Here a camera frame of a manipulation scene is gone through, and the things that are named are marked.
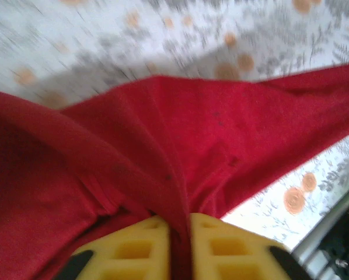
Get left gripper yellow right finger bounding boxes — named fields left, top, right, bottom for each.
left=190, top=212, right=312, bottom=280

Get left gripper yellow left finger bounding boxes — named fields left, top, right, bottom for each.
left=53, top=215, right=171, bottom=280

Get red t-shirt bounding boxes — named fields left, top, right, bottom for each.
left=0, top=62, right=349, bottom=280

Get floral printed tablecloth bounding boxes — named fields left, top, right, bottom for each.
left=0, top=0, right=349, bottom=254

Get long aluminium base rail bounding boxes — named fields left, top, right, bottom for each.
left=291, top=180, right=349, bottom=280

